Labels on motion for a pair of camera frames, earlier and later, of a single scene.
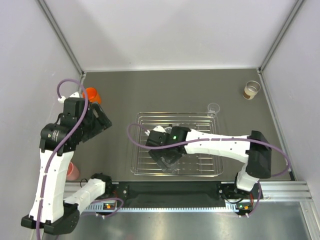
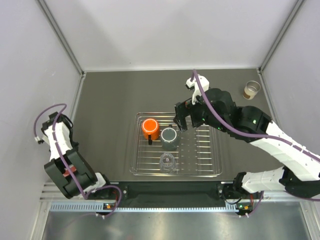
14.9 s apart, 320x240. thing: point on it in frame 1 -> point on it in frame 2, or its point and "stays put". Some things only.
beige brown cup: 251,89 stays put
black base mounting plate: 146,194 stays put
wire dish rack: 141,163 stays put
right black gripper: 156,154 -> 183,108
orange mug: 92,95 -> 150,130
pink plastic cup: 73,172 stays put
